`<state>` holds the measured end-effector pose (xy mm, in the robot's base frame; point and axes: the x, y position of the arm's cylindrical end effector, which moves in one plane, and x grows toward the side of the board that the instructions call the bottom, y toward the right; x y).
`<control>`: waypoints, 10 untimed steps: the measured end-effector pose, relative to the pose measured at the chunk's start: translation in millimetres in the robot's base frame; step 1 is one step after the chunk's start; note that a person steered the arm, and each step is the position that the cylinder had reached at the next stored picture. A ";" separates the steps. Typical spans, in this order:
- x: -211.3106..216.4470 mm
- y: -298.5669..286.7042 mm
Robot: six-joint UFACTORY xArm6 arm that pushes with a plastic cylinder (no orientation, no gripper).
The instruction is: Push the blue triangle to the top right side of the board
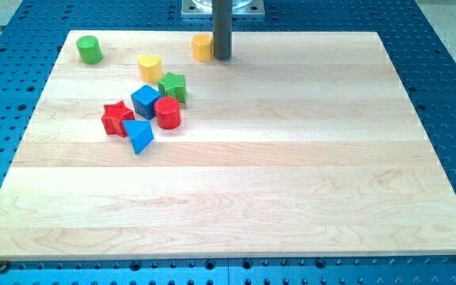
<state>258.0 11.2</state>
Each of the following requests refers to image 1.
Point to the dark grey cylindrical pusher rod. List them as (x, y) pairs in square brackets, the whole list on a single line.
[(222, 28)]

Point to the blue triangle block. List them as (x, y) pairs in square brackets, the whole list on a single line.
[(140, 134)]

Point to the light wooden board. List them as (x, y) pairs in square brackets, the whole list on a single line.
[(303, 144)]

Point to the left board stop screw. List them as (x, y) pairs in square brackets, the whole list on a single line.
[(4, 264)]

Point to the yellow hexagon block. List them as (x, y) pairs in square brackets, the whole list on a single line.
[(202, 47)]

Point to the green star block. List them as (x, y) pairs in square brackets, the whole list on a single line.
[(173, 85)]

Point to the yellow heart block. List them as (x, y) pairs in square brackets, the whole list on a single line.
[(150, 68)]

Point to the red cylinder block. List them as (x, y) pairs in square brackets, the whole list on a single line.
[(168, 113)]

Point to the blue cube block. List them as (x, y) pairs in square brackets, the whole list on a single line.
[(143, 101)]

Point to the green cylinder block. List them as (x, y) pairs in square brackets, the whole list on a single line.
[(89, 49)]

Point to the red star block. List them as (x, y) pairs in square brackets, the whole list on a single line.
[(114, 116)]

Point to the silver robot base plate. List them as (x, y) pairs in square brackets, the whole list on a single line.
[(203, 8)]

